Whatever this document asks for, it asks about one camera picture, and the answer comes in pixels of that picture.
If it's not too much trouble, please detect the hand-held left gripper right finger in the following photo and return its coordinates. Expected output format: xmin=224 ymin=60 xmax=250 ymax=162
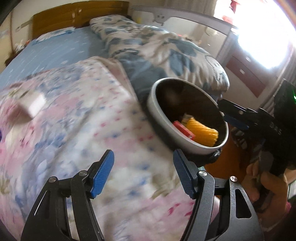
xmin=173 ymin=149 xmax=264 ymax=241

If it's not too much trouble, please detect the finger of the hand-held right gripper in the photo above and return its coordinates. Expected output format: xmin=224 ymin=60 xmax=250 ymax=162
xmin=218 ymin=99 xmax=259 ymax=127
xmin=223 ymin=115 xmax=250 ymax=131

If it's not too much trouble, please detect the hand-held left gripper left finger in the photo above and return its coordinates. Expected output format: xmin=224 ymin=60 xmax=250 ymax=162
xmin=20 ymin=149 xmax=115 ymax=241

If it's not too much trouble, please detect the red and white snack wrapper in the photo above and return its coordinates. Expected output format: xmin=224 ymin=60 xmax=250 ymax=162
xmin=173 ymin=121 xmax=195 ymax=139

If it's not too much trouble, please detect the grey bin with black bag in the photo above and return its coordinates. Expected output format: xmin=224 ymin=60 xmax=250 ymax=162
xmin=147 ymin=78 xmax=229 ymax=164

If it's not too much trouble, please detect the person's right hand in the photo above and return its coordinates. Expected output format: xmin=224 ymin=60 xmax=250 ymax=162
xmin=246 ymin=162 xmax=290 ymax=213

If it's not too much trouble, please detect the brown and white dresser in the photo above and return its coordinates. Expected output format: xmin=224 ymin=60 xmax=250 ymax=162
xmin=225 ymin=46 xmax=276 ymax=98

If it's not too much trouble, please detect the pink floral blanket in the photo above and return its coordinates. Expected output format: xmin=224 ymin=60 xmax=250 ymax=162
xmin=0 ymin=56 xmax=221 ymax=241

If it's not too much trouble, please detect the blue floral quilt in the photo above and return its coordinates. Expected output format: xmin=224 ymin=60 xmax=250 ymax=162
xmin=89 ymin=15 xmax=231 ymax=103

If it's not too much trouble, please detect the white rectangular block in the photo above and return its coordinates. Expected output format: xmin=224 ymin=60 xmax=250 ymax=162
xmin=18 ymin=92 xmax=47 ymax=118

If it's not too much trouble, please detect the blue bed sheet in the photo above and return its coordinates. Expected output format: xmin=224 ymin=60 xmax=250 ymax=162
xmin=0 ymin=27 xmax=110 ymax=80

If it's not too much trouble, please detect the blue patterned pillow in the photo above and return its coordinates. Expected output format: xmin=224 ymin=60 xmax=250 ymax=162
xmin=35 ymin=27 xmax=76 ymax=43

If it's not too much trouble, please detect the wooden nightstand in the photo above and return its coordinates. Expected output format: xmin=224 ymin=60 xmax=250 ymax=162
xmin=5 ymin=51 xmax=19 ymax=67

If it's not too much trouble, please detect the wooden bed headboard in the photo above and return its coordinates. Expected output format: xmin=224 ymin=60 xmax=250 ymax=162
xmin=32 ymin=0 xmax=129 ymax=39

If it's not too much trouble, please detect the grey crib rail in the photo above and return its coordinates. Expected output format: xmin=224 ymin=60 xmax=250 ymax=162
xmin=129 ymin=6 xmax=239 ymax=63

